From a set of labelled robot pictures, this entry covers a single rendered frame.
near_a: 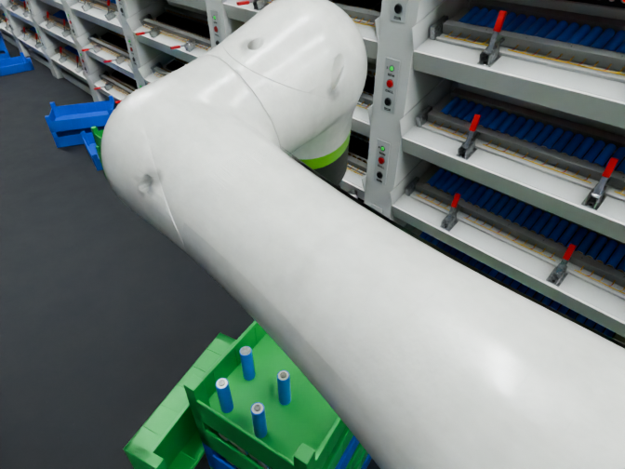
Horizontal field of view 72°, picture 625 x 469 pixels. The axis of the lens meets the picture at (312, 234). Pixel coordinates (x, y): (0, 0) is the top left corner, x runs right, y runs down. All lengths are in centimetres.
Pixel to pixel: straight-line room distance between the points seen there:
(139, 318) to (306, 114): 115
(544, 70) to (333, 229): 77
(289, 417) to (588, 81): 74
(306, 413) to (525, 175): 64
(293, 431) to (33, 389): 86
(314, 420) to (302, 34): 52
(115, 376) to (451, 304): 118
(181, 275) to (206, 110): 123
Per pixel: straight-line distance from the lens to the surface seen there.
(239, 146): 27
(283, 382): 64
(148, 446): 94
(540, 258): 109
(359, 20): 117
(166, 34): 197
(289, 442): 67
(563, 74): 93
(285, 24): 35
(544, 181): 99
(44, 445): 127
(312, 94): 34
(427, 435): 18
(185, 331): 134
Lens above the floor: 100
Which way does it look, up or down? 38 degrees down
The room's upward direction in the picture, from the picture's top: straight up
